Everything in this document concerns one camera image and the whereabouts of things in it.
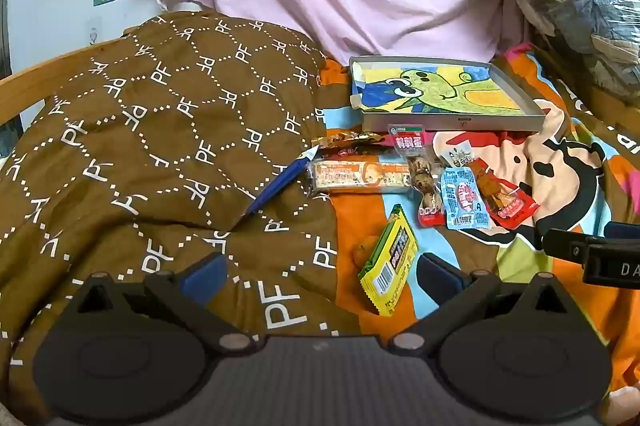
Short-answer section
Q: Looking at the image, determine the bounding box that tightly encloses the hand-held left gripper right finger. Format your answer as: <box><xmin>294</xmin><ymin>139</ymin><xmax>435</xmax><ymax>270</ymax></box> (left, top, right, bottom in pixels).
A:
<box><xmin>392</xmin><ymin>252</ymin><xmax>576</xmax><ymax>354</ymax></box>

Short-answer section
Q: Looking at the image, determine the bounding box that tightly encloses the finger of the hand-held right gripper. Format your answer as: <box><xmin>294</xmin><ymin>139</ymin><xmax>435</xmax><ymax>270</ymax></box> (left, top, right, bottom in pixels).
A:
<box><xmin>603</xmin><ymin>221</ymin><xmax>640</xmax><ymax>241</ymax></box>
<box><xmin>541</xmin><ymin>228</ymin><xmax>592</xmax><ymax>265</ymax></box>

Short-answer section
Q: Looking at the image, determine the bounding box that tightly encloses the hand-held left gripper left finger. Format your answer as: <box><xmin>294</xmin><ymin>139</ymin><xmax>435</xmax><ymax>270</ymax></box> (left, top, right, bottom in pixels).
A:
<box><xmin>72</xmin><ymin>252</ymin><xmax>256</xmax><ymax>355</ymax></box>

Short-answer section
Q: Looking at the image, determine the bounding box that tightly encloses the yellow green snack packet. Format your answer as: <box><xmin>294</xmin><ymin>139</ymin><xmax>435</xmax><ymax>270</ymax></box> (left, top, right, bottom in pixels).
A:
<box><xmin>357</xmin><ymin>204</ymin><xmax>420</xmax><ymax>317</ymax></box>

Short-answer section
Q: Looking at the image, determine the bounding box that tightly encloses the small orange tangerine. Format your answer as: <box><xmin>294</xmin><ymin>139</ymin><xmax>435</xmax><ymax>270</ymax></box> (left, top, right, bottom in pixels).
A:
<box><xmin>352</xmin><ymin>243</ymin><xmax>373</xmax><ymax>269</ymax></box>

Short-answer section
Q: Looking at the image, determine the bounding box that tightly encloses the light blue snack packet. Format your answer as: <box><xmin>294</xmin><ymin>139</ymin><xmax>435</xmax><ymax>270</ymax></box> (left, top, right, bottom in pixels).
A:
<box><xmin>440</xmin><ymin>166</ymin><xmax>491</xmax><ymax>231</ymax></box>

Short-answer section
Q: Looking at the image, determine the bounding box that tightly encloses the quail egg packet red label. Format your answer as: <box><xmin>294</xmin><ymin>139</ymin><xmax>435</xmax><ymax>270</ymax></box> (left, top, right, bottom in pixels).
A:
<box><xmin>389</xmin><ymin>124</ymin><xmax>446</xmax><ymax>227</ymax></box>

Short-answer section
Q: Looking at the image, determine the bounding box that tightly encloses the dark blue snack packet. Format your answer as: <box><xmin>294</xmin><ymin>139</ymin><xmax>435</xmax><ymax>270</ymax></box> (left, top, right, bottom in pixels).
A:
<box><xmin>243</xmin><ymin>145</ymin><xmax>321</xmax><ymax>219</ymax></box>

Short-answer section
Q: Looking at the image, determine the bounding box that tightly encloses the orange white rice bar packet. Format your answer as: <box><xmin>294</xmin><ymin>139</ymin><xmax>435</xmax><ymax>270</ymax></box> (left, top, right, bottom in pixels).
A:
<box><xmin>306</xmin><ymin>158</ymin><xmax>416</xmax><ymax>197</ymax></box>

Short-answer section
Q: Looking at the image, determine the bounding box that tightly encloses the grey shallow box cartoon lining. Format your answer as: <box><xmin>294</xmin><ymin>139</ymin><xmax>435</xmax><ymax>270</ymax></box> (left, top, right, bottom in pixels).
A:
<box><xmin>348</xmin><ymin>56</ymin><xmax>547</xmax><ymax>134</ymax></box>

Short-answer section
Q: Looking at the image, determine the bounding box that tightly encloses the gold snack packet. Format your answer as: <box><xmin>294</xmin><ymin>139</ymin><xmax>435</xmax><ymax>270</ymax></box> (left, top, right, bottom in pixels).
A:
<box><xmin>337</xmin><ymin>132</ymin><xmax>386</xmax><ymax>145</ymax></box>

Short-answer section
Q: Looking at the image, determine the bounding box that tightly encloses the colourful cartoon printed bedsheet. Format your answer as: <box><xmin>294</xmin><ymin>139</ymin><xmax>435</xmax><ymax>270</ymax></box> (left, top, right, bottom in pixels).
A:
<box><xmin>315</xmin><ymin>40</ymin><xmax>640</xmax><ymax>407</ymax></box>

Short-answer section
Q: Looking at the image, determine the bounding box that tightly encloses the small white snack packet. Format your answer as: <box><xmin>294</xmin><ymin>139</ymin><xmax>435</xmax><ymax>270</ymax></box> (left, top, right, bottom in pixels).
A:
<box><xmin>434</xmin><ymin>143</ymin><xmax>476</xmax><ymax>171</ymax></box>

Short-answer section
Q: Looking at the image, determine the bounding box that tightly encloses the dark snack packet red label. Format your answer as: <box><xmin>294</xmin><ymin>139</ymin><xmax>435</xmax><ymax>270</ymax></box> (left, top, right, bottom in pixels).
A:
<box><xmin>311</xmin><ymin>138</ymin><xmax>388</xmax><ymax>159</ymax></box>

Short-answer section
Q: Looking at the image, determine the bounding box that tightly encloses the brown patterned quilt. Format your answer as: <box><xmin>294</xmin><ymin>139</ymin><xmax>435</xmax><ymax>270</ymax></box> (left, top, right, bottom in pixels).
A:
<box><xmin>0</xmin><ymin>10</ymin><xmax>366</xmax><ymax>426</ymax></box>

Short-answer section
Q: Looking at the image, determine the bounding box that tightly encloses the wooden bed frame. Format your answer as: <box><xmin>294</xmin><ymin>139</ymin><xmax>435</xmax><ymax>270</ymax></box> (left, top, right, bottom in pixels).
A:
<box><xmin>0</xmin><ymin>26</ymin><xmax>151</xmax><ymax>127</ymax></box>

